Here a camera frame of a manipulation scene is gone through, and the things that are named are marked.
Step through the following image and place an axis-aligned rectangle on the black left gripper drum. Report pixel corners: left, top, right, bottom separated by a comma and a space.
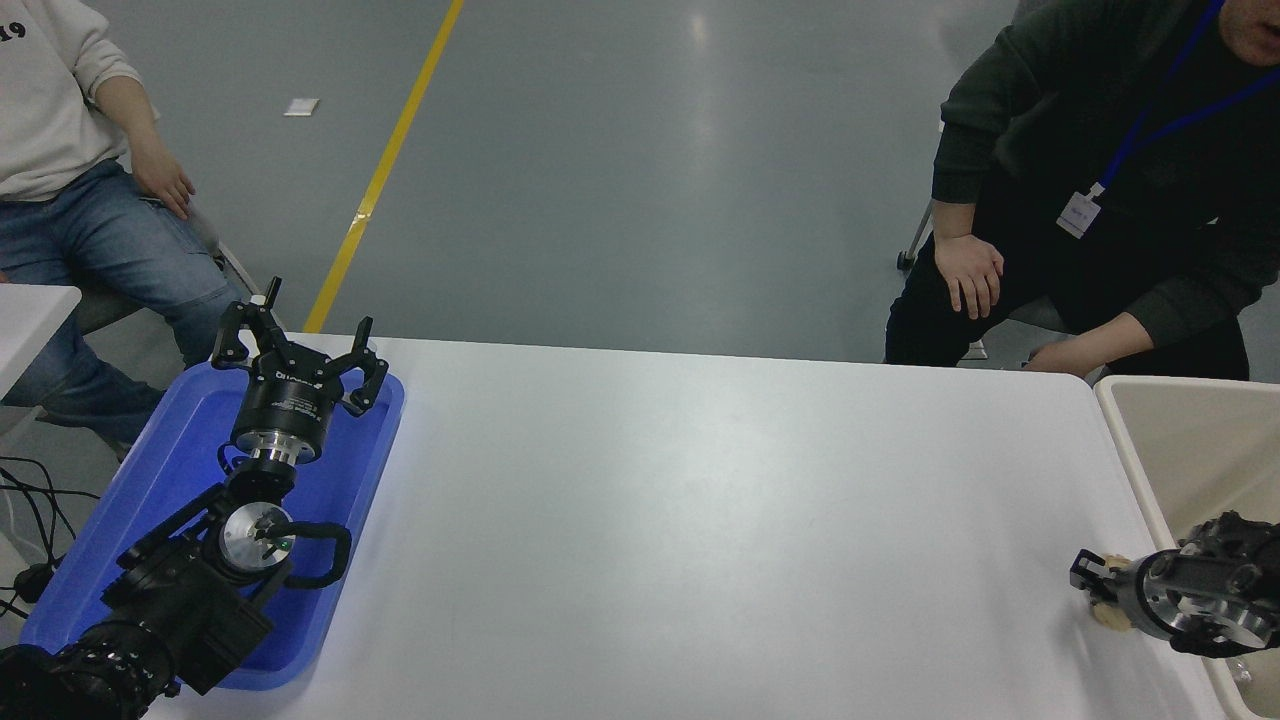
231, 361, 344, 447

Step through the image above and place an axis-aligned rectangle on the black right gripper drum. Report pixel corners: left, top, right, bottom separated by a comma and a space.
1108, 552, 1166, 633

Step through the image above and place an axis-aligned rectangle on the tan paper ball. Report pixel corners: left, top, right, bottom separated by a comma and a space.
1085, 553, 1137, 633

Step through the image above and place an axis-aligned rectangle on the person's left hand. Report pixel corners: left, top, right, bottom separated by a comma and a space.
130, 138, 197, 221
1023, 342, 1093, 379

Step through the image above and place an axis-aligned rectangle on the person's right hand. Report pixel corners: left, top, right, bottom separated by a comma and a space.
931, 233, 1005, 321

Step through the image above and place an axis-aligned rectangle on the blue plastic tray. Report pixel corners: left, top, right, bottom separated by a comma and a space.
18, 360, 406, 693

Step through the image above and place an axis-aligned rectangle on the large pale bin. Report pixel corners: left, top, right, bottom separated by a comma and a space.
1093, 375, 1280, 720

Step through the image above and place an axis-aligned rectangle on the grey chair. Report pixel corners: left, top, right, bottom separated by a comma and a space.
68, 200, 271, 337

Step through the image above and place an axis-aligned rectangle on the white side table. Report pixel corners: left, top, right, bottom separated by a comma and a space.
0, 284, 83, 401

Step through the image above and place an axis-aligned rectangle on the black power plug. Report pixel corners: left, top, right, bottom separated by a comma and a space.
12, 562, 56, 604

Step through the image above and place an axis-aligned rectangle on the person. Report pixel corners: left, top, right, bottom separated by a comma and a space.
884, 0, 1280, 381
0, 0, 241, 446

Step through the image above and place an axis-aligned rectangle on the white ID badge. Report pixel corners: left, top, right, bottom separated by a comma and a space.
1056, 190, 1103, 239

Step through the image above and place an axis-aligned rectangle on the black floor cable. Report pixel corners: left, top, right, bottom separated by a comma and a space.
0, 456, 101, 621

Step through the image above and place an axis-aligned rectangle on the blue lanyard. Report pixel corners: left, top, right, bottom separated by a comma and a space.
1090, 0, 1280, 196

